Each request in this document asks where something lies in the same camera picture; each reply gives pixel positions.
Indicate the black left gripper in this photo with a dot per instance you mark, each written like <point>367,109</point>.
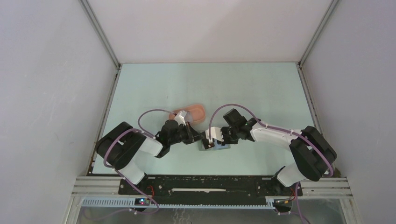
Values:
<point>192,135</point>

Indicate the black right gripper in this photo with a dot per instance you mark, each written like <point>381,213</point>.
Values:
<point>225,141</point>

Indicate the pink oval tray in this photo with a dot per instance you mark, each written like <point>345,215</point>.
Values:
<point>197,112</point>

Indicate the black credit card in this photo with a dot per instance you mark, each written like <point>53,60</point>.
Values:
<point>206,145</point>

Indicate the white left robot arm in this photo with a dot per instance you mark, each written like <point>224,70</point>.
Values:
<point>119,147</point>

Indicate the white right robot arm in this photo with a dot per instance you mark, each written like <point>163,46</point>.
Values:
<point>313,156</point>

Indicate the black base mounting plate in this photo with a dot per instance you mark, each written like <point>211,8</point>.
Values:
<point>211,190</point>

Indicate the right controller board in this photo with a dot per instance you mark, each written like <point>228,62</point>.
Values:
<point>282,202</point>

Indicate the controller board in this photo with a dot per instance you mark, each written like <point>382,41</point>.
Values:
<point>282,202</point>
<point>142,202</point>

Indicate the left controller board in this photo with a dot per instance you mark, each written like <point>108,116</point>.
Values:
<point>142,202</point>

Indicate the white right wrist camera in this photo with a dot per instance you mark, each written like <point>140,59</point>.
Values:
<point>213,133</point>

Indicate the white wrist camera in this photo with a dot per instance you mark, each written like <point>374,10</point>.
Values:
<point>182,117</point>
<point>213,133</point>

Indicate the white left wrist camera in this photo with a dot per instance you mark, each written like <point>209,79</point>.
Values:
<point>182,117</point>

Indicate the aluminium frame rail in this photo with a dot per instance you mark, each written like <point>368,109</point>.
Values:
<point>103,191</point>

